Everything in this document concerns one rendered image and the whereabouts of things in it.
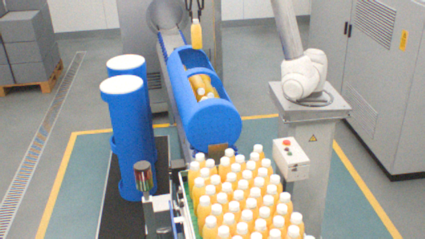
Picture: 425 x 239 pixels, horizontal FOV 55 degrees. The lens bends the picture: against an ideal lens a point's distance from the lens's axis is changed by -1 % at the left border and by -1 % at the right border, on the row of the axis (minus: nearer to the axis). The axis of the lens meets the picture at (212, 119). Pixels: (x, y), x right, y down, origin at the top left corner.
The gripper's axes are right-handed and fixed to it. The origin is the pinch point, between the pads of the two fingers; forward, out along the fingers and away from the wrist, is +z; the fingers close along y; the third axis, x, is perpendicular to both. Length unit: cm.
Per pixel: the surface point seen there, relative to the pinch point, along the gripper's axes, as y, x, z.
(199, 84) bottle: 5.8, 38.5, 28.0
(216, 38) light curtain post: -26, -63, 37
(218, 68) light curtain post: -26, -63, 63
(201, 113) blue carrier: 12, 77, 26
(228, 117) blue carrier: -1, 77, 29
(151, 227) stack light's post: 41, 123, 48
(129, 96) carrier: 46, 8, 44
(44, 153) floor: 137, -101, 144
